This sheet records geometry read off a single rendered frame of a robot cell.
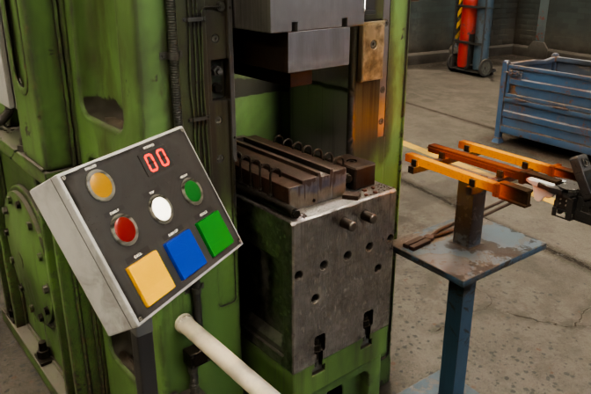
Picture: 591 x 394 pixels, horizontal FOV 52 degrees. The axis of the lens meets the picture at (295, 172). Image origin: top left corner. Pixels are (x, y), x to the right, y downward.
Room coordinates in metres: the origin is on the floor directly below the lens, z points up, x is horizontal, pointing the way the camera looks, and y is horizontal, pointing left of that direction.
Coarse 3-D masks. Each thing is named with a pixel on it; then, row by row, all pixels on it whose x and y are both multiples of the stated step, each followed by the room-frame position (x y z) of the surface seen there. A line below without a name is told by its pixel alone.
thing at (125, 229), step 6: (120, 222) 0.94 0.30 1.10; (126, 222) 0.95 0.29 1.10; (114, 228) 0.93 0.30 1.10; (120, 228) 0.93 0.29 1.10; (126, 228) 0.94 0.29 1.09; (132, 228) 0.95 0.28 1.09; (120, 234) 0.93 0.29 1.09; (126, 234) 0.93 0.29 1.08; (132, 234) 0.94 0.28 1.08; (126, 240) 0.93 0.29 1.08
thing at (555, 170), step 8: (464, 144) 1.86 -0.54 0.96; (472, 144) 1.84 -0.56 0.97; (480, 144) 1.84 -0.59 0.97; (480, 152) 1.81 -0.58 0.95; (488, 152) 1.78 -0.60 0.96; (496, 152) 1.76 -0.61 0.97; (504, 152) 1.75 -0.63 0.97; (504, 160) 1.73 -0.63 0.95; (512, 160) 1.71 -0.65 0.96; (520, 160) 1.69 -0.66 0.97; (528, 160) 1.68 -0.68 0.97; (536, 160) 1.68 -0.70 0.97; (536, 168) 1.65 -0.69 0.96; (544, 168) 1.63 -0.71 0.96; (552, 168) 1.60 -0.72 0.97; (560, 168) 1.60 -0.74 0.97; (568, 168) 1.60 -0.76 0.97; (552, 176) 1.60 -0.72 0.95; (560, 176) 1.59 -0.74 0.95; (568, 176) 1.58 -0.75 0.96
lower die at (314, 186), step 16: (240, 144) 1.76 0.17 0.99; (272, 144) 1.76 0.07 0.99; (272, 160) 1.62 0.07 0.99; (288, 160) 1.59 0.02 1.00; (320, 160) 1.61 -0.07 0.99; (256, 176) 1.53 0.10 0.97; (272, 176) 1.51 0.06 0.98; (288, 176) 1.49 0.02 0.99; (304, 176) 1.49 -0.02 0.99; (320, 176) 1.49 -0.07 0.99; (336, 176) 1.53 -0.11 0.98; (272, 192) 1.48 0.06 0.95; (288, 192) 1.42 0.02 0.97; (304, 192) 1.46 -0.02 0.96; (320, 192) 1.49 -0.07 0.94; (336, 192) 1.53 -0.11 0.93
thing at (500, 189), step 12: (408, 156) 1.73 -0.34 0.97; (420, 156) 1.72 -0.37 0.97; (432, 168) 1.65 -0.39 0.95; (444, 168) 1.61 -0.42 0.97; (456, 168) 1.61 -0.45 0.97; (468, 180) 1.54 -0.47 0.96; (480, 180) 1.51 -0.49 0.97; (492, 180) 1.51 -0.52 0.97; (504, 180) 1.49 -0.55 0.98; (492, 192) 1.47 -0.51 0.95; (504, 192) 1.46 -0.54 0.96; (516, 192) 1.43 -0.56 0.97; (528, 192) 1.40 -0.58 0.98; (516, 204) 1.42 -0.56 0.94; (528, 204) 1.40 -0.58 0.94
